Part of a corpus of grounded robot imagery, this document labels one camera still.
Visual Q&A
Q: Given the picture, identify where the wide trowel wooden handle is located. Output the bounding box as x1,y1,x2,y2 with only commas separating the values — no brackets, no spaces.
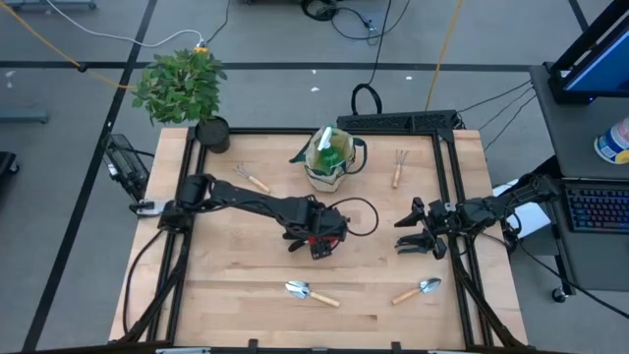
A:
284,279,342,309

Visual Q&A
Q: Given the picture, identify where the white paper sheet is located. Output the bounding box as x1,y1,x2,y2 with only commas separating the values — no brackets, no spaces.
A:
490,179,552,240

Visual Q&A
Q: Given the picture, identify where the cream green canvas gardening bag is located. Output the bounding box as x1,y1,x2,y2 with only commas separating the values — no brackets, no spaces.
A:
288,125,369,194

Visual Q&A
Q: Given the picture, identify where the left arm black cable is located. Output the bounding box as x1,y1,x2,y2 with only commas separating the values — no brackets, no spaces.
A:
326,196,380,238

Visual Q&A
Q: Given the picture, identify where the green spray bottle white head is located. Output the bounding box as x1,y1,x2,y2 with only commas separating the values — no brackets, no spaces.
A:
314,126,345,171

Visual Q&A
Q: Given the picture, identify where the potted green plant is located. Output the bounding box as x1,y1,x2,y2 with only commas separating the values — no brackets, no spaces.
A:
131,47,232,154

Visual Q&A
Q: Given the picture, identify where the fan hand rake wooden handle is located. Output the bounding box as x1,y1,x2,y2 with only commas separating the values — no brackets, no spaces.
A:
233,163,272,195

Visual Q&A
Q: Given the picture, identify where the black keyboard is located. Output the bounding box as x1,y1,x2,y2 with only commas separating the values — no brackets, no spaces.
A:
559,177,629,235

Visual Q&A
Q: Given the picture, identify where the white blue wipes canister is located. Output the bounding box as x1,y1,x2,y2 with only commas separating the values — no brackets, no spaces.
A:
593,116,629,165

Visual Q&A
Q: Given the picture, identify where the black cable bundle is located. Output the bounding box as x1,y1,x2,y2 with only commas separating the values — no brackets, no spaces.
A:
299,0,379,45

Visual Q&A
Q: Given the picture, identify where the white floor cable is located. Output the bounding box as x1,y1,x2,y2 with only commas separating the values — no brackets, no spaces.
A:
46,0,205,49

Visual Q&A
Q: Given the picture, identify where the black looped floor cable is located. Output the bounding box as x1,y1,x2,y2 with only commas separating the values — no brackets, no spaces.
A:
350,0,394,117

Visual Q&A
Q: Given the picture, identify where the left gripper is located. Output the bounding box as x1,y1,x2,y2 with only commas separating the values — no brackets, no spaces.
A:
282,196,350,261

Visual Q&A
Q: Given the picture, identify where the black mesh box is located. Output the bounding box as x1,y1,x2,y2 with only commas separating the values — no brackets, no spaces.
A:
100,133,151,203

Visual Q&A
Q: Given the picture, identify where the narrow trowel wooden handle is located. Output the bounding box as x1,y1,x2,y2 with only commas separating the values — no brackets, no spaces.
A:
390,277,443,306

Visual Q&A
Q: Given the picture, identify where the black computer monitor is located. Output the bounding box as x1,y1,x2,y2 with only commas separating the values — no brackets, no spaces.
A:
547,0,629,105

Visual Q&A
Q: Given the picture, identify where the grey stand foot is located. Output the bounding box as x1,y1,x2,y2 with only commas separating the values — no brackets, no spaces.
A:
0,108,50,125
4,0,97,11

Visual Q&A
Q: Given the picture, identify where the black base cable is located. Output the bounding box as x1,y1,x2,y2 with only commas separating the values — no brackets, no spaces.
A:
121,228,168,336

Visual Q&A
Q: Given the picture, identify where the pronged cultivator wooden handle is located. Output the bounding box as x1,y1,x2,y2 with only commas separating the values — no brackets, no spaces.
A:
390,148,410,190

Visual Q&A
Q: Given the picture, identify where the thin black cable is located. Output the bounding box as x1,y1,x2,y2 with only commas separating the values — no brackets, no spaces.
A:
484,94,538,152
479,87,536,131
456,79,535,114

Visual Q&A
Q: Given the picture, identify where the long black perforated box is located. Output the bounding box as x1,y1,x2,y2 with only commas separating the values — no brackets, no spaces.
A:
336,109,461,134

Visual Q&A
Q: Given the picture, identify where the black floor object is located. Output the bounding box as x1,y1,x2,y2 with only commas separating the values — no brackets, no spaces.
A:
0,150,21,177

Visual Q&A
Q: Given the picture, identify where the black aluminium table frame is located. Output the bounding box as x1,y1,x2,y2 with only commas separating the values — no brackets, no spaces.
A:
117,126,530,353

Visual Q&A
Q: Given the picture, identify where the grey metal mounting plate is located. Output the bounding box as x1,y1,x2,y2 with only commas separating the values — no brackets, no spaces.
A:
130,198,171,217

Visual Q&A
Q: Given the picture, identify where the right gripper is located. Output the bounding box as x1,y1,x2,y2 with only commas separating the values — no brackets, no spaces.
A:
393,196,464,255

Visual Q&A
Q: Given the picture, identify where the yellow cable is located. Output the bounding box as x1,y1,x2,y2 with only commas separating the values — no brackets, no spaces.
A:
0,0,139,90
425,0,466,112

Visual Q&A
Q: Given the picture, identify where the grey equipment cart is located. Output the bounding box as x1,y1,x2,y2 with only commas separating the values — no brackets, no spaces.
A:
528,63,629,304

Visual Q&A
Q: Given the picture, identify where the thick black cable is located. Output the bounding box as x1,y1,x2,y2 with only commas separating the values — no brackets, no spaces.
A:
505,230,629,321

